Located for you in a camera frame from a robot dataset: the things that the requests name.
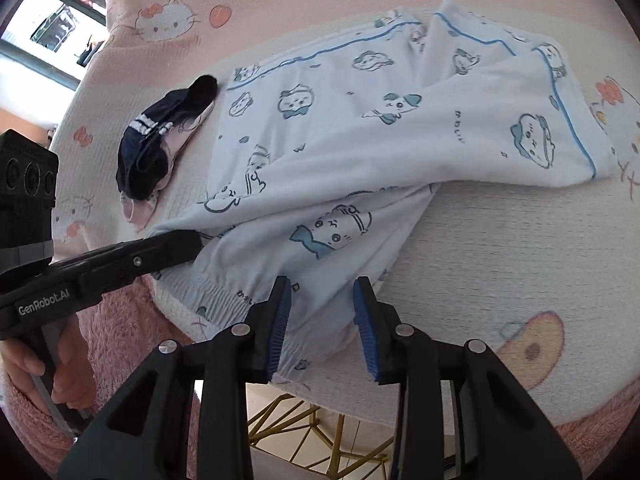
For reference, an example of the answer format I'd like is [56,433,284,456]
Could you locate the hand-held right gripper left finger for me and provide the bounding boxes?
[57,276,292,480]

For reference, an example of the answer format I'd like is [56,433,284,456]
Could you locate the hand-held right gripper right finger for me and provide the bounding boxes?
[352,276,583,480]

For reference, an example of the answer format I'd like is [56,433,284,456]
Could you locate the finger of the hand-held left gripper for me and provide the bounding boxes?
[80,230,203,295]

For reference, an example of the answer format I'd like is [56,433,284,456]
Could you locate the white cartoon print pajama pants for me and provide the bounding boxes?
[147,0,618,261]

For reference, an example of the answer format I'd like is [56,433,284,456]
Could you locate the person's left hand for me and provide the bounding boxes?
[0,327,97,408]

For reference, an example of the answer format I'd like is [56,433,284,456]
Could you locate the navy striped sock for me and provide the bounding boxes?
[116,75,218,198]

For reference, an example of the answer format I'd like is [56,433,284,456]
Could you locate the pink fluffy robe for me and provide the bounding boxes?
[75,277,628,466]

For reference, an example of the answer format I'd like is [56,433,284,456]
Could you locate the pink cartoon cat printed blanket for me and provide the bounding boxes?
[50,0,640,461]

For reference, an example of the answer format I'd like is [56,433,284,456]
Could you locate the window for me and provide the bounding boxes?
[0,0,118,131]

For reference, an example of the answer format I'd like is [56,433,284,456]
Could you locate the gold metal table frame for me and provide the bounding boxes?
[245,394,397,480]

